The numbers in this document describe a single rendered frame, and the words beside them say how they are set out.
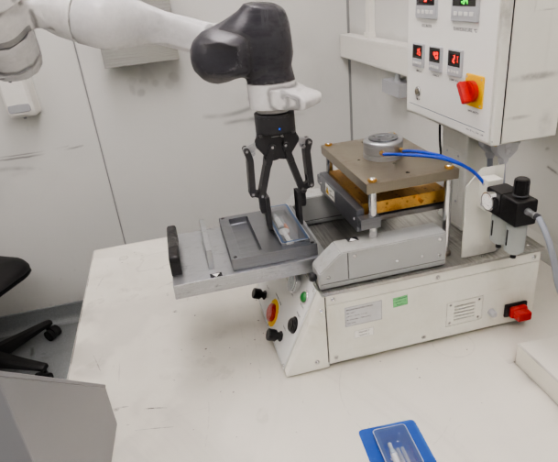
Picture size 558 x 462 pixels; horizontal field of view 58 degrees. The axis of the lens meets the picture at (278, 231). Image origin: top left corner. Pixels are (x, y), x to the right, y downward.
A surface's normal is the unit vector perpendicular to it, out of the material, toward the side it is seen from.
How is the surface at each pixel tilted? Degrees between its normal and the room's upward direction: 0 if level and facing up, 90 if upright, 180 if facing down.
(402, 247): 90
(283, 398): 0
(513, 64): 90
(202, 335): 0
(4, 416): 90
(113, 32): 118
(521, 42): 90
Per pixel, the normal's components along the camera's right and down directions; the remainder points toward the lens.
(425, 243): 0.22, 0.41
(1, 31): 0.54, 0.76
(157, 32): 0.61, 0.58
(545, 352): -0.09, -0.90
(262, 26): -0.07, 0.30
